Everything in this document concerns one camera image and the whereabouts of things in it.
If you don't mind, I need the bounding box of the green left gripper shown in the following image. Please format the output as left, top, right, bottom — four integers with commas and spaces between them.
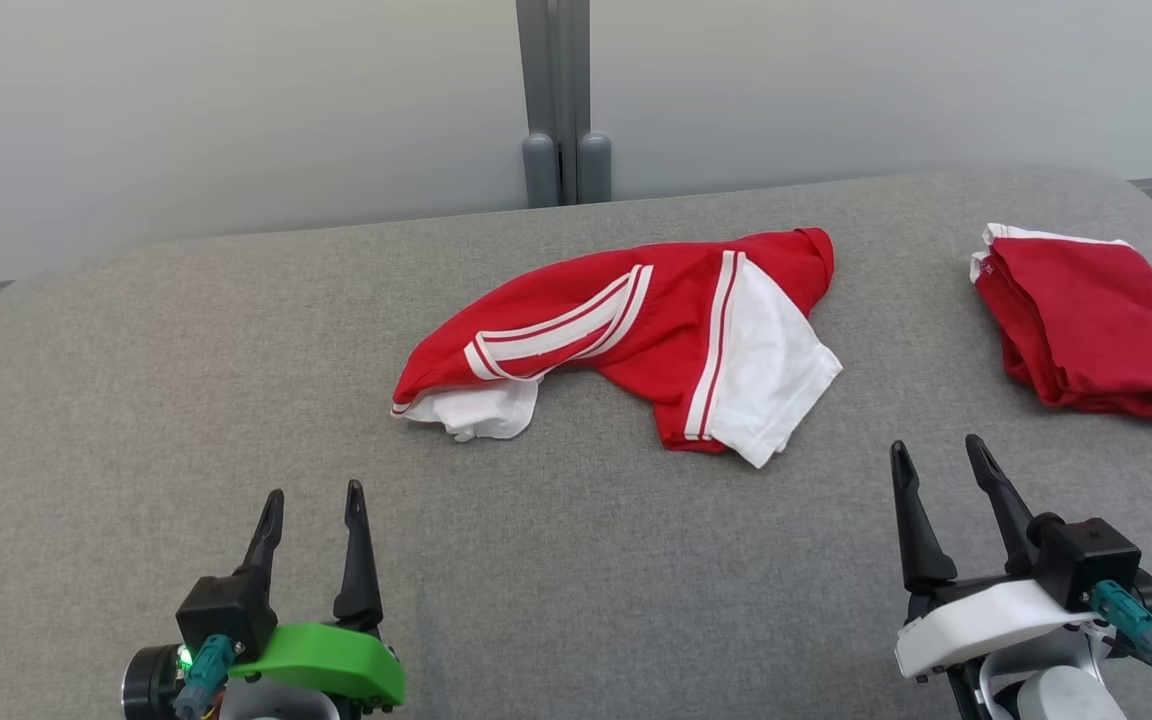
229, 480, 407, 708

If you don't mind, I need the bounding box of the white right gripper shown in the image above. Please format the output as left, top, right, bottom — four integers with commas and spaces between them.
889, 433, 1105, 683

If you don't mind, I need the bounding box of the red garment with white trim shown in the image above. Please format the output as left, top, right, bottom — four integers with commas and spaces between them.
969, 223, 1152, 421

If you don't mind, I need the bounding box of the red white striped numbered jersey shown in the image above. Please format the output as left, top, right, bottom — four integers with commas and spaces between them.
391, 228, 845, 469

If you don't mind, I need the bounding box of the grey fabric sofa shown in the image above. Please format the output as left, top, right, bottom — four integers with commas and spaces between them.
0, 168, 1152, 720

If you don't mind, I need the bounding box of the teal plug left camera cable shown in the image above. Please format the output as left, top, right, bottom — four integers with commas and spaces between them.
174, 635, 239, 719

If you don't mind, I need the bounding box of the teal plug camera cable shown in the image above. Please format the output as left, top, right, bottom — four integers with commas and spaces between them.
1084, 580, 1152, 720
174, 635, 239, 719

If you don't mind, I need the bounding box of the teal plug right camera cable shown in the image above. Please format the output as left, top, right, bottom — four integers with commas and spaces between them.
1084, 580, 1152, 720

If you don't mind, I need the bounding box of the grey partition post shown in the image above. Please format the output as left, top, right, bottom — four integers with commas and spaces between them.
560, 0, 613, 205
516, 0, 561, 209

